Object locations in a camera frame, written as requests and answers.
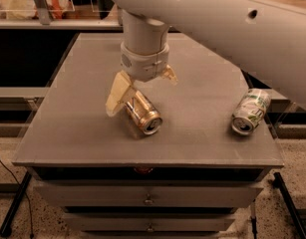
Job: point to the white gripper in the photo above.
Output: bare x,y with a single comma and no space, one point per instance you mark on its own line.
145,65

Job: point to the orange soda can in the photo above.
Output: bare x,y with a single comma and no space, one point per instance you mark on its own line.
143,113

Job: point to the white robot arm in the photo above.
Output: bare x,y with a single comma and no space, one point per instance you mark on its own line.
263,38

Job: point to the green and white can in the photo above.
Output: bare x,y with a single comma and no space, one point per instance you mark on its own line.
250,111

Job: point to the grey drawer cabinet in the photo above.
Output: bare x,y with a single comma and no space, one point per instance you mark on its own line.
183,176

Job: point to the top grey drawer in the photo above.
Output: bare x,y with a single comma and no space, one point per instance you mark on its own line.
215,195

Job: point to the grey drawer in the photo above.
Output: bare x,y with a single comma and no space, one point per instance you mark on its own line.
157,222
215,195

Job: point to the orange white plastic bag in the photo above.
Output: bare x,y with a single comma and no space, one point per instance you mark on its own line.
27,9

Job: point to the left metal shelf bracket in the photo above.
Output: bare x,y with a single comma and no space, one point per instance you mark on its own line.
43,12

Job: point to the right black floor rail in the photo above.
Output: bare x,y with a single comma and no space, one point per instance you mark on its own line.
298,216

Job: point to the black floor rail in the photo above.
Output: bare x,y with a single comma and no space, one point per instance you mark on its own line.
298,216
19,190

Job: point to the left black floor rail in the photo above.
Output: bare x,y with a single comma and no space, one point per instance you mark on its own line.
19,190

